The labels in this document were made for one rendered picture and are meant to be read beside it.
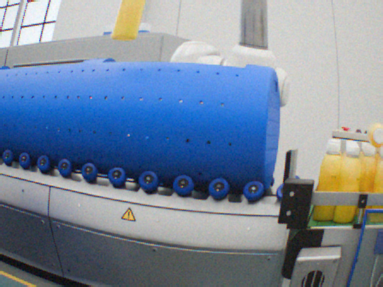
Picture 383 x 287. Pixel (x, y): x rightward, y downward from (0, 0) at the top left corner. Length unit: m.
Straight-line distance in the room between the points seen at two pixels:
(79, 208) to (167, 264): 0.25
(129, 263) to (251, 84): 0.50
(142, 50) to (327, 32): 1.57
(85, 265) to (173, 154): 0.40
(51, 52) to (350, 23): 2.12
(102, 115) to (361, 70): 2.99
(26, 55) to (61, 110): 2.03
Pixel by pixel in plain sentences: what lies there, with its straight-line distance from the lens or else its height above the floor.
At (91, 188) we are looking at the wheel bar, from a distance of 1.61.
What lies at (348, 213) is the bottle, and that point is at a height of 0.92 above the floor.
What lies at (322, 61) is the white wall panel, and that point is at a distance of 4.36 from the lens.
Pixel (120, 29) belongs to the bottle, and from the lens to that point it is 1.57.
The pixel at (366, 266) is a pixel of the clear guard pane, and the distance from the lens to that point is 1.38.
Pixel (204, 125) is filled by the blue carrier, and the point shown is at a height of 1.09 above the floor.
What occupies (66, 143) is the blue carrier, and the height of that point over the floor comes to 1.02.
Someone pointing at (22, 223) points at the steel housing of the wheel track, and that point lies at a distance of 1.73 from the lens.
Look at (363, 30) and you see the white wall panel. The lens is 4.39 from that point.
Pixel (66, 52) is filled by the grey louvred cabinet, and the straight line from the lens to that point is 3.46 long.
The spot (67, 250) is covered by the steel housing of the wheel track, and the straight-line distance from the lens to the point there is 1.69.
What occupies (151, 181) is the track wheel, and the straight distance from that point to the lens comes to 1.56.
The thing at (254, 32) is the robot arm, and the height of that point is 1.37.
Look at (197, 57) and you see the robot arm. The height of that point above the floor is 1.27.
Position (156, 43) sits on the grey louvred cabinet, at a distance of 3.25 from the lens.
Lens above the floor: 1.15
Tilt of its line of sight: 4 degrees down
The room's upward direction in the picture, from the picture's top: 4 degrees clockwise
